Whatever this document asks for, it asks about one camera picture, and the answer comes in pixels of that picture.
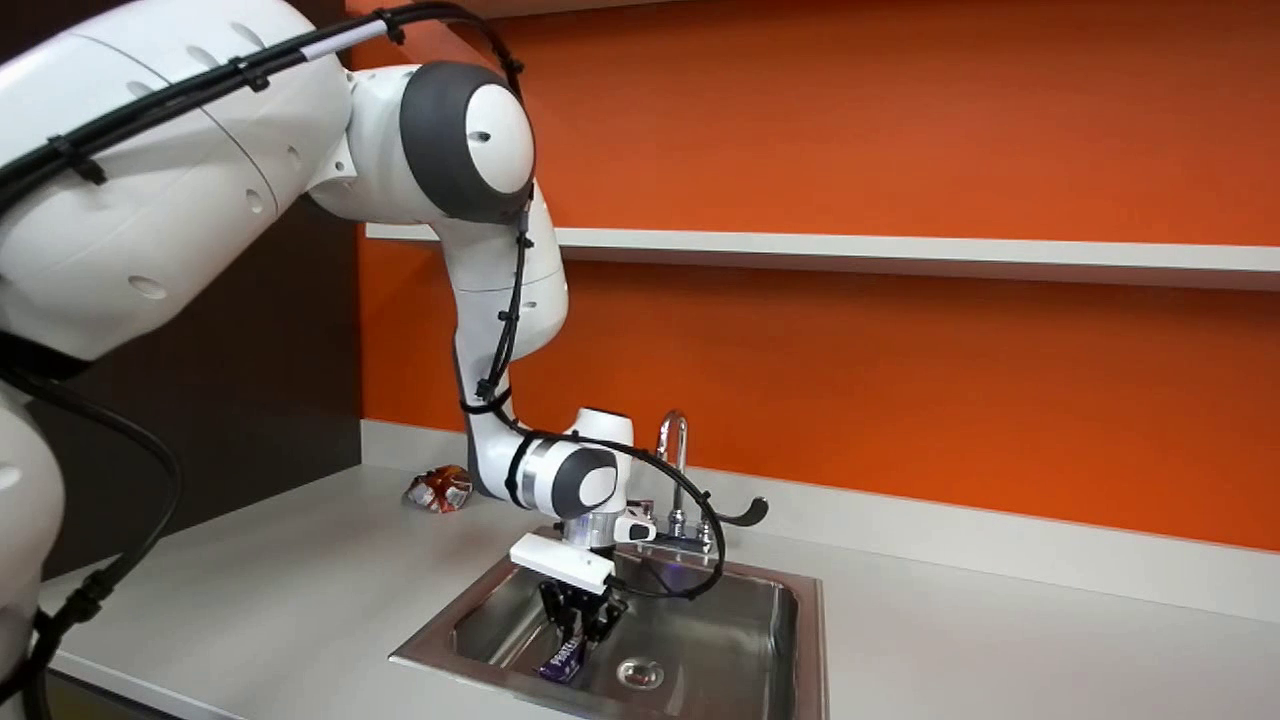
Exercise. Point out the sink drain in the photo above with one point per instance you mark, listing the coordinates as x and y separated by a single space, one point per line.
642 675

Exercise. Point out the stainless steel sink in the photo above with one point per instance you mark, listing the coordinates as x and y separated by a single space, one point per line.
744 651

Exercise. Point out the white wall shelf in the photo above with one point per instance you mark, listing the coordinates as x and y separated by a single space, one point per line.
975 258

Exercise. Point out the chrome faucet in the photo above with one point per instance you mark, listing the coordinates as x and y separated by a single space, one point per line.
688 522

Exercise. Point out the red crumpled snack wrapper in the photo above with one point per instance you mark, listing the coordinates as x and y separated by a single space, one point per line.
439 488

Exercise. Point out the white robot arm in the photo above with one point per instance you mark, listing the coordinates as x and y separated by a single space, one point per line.
150 146

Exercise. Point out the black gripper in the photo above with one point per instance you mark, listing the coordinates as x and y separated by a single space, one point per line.
577 619

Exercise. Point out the purple lunch bar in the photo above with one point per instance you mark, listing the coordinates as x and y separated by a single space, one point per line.
567 664

